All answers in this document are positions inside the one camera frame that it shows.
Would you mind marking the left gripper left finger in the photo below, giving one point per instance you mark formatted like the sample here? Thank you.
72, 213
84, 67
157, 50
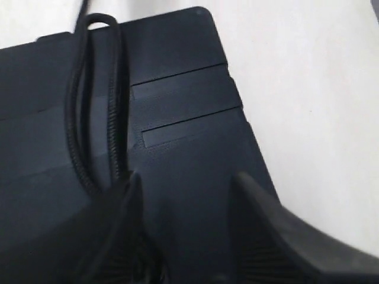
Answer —
105, 242

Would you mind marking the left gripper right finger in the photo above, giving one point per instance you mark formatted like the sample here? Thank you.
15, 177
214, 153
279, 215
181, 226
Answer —
270, 244

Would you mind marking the black plastic carrying case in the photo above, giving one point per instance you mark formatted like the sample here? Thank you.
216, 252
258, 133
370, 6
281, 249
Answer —
188, 136

